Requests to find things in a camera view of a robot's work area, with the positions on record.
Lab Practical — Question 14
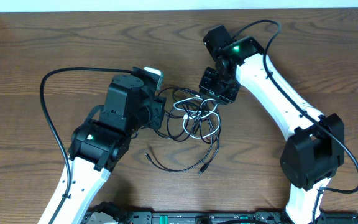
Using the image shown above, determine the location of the white USB cable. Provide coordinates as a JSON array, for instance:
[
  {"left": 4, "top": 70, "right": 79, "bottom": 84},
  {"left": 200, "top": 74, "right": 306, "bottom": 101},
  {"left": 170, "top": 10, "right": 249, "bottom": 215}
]
[{"left": 172, "top": 96, "right": 222, "bottom": 140}]

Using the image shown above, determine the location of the black USB cable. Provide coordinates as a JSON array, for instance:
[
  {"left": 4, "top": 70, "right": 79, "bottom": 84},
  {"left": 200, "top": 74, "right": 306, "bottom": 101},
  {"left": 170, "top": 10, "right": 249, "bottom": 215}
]
[{"left": 144, "top": 86, "right": 222, "bottom": 176}]

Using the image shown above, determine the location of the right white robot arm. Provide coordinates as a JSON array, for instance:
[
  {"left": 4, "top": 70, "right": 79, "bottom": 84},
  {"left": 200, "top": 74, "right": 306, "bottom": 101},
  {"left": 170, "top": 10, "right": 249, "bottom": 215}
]
[{"left": 199, "top": 25, "right": 344, "bottom": 223}]

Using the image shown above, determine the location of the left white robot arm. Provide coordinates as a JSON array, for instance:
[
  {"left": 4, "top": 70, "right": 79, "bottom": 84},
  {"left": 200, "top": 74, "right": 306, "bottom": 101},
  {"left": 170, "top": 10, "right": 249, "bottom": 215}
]
[{"left": 39, "top": 70, "right": 166, "bottom": 223}]

